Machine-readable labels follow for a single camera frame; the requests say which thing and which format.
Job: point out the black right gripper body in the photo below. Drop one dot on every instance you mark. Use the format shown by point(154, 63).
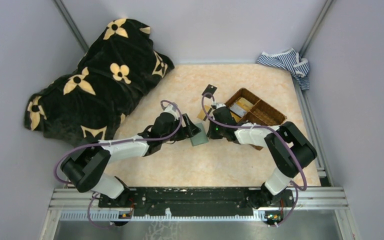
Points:
point(216, 131)

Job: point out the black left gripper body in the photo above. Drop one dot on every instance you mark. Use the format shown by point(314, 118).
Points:
point(186, 131)

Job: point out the green card holder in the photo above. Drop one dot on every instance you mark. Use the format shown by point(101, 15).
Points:
point(200, 138)

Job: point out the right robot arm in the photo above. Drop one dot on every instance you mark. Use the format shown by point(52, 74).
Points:
point(289, 148)

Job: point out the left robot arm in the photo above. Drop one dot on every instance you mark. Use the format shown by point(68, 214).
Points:
point(85, 168)

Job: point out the silver card in basket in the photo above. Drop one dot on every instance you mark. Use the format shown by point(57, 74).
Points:
point(238, 110)

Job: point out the gold card on table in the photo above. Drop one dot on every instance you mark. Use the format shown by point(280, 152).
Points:
point(202, 116)

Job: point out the black card on table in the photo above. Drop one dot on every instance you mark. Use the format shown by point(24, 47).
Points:
point(209, 91)

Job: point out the woven wicker divided basket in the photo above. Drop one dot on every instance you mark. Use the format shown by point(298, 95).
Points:
point(261, 113)

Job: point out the black floral blanket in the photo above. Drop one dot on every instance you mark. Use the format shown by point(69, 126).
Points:
point(118, 70)

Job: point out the blue striped cloth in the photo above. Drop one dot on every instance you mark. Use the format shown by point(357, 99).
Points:
point(291, 61)

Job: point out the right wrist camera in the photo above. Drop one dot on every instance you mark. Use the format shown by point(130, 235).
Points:
point(216, 106)

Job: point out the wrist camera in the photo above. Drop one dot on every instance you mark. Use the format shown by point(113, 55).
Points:
point(216, 106)
point(172, 109)

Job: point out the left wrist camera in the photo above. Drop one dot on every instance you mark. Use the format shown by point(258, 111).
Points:
point(172, 109)

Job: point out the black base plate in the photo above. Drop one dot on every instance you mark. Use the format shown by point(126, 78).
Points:
point(197, 202)

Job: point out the aluminium frame rail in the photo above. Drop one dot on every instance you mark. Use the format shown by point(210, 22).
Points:
point(69, 204)

